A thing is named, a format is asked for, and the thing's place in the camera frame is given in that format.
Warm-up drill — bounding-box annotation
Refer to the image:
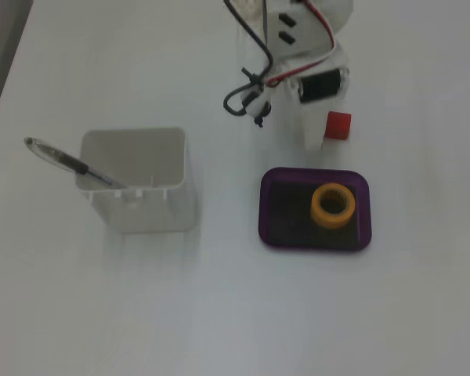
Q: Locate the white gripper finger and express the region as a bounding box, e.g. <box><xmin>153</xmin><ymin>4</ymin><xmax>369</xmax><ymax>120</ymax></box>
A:
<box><xmin>275</xmin><ymin>76</ymin><xmax>304</xmax><ymax>135</ymax></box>
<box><xmin>297</xmin><ymin>97</ymin><xmax>327</xmax><ymax>151</ymax></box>

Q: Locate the white plastic container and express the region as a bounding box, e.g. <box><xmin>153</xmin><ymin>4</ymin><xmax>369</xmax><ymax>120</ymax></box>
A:
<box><xmin>74</xmin><ymin>126</ymin><xmax>199</xmax><ymax>235</ymax></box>

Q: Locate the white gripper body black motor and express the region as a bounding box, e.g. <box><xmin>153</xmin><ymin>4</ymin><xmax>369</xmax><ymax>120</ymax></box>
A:
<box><xmin>280</xmin><ymin>42</ymin><xmax>353</xmax><ymax>107</ymax></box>

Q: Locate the purple metal tray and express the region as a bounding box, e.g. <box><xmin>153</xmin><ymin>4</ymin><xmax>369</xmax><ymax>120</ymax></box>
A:
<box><xmin>257</xmin><ymin>166</ymin><xmax>376</xmax><ymax>252</ymax></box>

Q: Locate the black cable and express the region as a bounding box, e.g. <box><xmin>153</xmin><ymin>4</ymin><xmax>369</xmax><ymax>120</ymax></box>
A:
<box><xmin>222</xmin><ymin>0</ymin><xmax>276</xmax><ymax>129</ymax></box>

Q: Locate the red white motor wire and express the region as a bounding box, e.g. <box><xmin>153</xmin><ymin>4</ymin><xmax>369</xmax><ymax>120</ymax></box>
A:
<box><xmin>264</xmin><ymin>0</ymin><xmax>336</xmax><ymax>88</ymax></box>

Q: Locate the black ballpoint pen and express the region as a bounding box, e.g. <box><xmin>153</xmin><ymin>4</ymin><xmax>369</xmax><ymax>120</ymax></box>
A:
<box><xmin>23</xmin><ymin>136</ymin><xmax>128</xmax><ymax>189</ymax></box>

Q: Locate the red block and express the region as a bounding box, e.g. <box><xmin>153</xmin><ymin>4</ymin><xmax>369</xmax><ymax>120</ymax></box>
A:
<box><xmin>323</xmin><ymin>110</ymin><xmax>353</xmax><ymax>141</ymax></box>

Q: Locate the yellow tape roll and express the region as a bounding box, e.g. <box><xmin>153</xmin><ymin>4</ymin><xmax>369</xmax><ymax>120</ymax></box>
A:
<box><xmin>309</xmin><ymin>182</ymin><xmax>356</xmax><ymax>230</ymax></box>

